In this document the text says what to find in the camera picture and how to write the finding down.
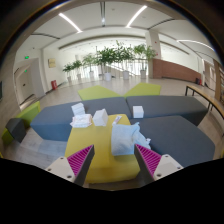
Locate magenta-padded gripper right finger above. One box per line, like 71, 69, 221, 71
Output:
134, 143, 185, 185

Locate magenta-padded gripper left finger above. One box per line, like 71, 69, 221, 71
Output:
45, 144, 96, 188

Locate light blue towel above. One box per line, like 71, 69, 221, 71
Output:
110, 121, 152, 157

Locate yellow upholstered ottoman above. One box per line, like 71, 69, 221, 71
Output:
64, 113, 142, 184

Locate long grey upholstered ottoman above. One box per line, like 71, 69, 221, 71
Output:
30, 96, 133, 142

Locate white and pink plastic packet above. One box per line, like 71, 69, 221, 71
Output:
69, 113, 93, 129

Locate small white cube box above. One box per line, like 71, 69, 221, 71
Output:
132, 105, 145, 119

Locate stack of white folded cloths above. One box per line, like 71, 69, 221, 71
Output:
70, 102, 86, 117

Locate white tissue box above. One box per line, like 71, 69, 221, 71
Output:
92, 108, 109, 128

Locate white tube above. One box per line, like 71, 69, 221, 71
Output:
112, 114, 123, 126

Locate black cube stool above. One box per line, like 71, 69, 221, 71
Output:
5, 117, 27, 144

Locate green upholstered bench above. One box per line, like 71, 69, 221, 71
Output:
0, 100, 42, 146

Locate green upholstered ottoman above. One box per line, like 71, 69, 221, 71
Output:
77, 85, 125, 102
123, 82, 163, 99

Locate brown wooden partition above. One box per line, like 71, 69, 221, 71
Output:
152, 58, 203, 84

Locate row of potted plants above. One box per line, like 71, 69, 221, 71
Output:
62, 40, 158, 84

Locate ceiling strip lights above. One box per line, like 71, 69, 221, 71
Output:
58, 4, 214, 51

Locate wooden table with black frame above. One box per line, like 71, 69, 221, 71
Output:
184, 84, 224, 121

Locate framed wall picture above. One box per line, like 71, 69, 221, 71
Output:
47, 58, 57, 69

